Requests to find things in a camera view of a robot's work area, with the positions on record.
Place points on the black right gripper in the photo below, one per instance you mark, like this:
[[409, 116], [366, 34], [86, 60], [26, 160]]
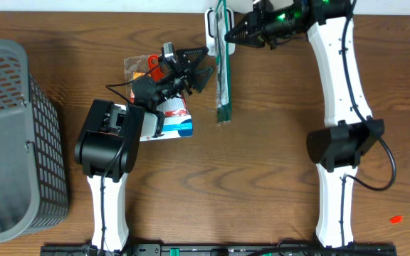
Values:
[[260, 29]]

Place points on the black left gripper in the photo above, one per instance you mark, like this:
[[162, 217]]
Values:
[[184, 74]]

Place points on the green packaged item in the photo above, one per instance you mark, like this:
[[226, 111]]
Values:
[[223, 92]]

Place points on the red packaged item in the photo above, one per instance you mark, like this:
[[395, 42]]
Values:
[[177, 119]]

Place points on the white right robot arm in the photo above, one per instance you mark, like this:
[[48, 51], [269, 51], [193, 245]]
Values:
[[350, 129]]

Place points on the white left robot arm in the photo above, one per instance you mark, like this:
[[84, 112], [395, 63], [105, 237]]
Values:
[[109, 140]]

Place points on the white barcode scanner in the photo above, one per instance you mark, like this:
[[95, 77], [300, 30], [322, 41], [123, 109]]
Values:
[[210, 29]]

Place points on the grey plastic basket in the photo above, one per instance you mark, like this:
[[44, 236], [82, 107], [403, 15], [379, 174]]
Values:
[[33, 186]]

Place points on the small red floor marker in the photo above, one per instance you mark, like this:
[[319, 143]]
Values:
[[396, 219]]

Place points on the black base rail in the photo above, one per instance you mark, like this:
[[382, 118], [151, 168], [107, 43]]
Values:
[[286, 247]]

